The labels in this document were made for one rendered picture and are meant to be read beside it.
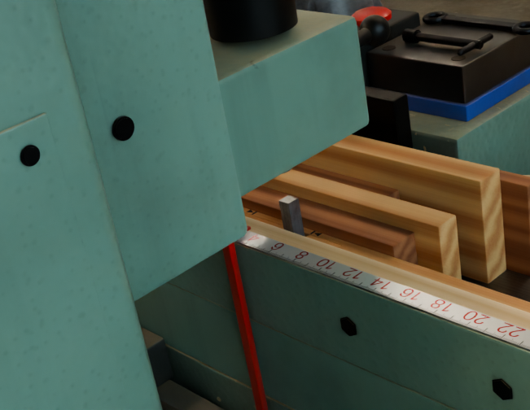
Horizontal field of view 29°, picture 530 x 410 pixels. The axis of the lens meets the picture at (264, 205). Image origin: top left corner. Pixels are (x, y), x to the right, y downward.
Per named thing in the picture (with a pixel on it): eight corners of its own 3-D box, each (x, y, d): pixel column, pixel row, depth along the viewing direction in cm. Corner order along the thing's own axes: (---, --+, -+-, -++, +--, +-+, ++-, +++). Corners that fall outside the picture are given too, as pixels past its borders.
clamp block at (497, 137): (575, 180, 79) (572, 70, 75) (472, 257, 72) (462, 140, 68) (424, 145, 89) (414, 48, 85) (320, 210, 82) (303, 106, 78)
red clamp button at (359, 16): (400, 19, 75) (399, 5, 75) (374, 32, 73) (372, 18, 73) (370, 15, 77) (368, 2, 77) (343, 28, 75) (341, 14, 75)
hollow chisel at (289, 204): (310, 267, 65) (298, 198, 63) (300, 273, 65) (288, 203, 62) (300, 263, 66) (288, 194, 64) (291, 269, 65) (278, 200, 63)
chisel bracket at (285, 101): (375, 147, 63) (358, 14, 59) (206, 247, 55) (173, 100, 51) (291, 127, 68) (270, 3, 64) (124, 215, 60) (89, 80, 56)
